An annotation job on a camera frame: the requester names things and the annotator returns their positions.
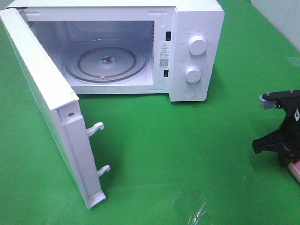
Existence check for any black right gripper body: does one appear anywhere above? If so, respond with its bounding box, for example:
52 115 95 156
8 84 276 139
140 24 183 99
278 103 300 166

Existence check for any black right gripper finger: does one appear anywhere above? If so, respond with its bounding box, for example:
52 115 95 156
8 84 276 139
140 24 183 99
259 90 300 110
252 131 292 154

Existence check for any pink round plate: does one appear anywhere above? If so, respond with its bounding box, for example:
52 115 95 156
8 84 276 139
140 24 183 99
288 161 300 183

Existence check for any round white door-release button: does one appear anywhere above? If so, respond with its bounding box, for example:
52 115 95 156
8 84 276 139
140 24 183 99
182 87 196 98

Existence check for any white microwave door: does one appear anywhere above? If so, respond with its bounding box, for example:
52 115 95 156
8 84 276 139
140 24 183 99
0 8 106 208

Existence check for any lower white microwave knob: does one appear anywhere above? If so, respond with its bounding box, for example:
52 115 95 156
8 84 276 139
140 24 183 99
185 66 202 83

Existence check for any white microwave knob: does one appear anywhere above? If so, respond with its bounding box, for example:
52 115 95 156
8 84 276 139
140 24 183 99
185 66 202 83
188 35 207 55

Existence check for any upper white microwave knob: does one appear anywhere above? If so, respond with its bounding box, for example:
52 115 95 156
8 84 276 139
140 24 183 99
188 35 207 55

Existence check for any white microwave oven body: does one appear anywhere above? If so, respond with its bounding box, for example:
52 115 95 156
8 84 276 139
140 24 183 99
5 0 225 102

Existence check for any lower white door latch hook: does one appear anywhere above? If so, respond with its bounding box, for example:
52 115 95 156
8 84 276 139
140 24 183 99
97 165 111 178

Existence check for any white door latch hook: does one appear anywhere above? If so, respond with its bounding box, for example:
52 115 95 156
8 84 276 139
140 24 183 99
86 122 105 137
97 165 111 178

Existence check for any upper white door latch hook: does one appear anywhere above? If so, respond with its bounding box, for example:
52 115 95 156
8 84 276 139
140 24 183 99
86 122 105 137

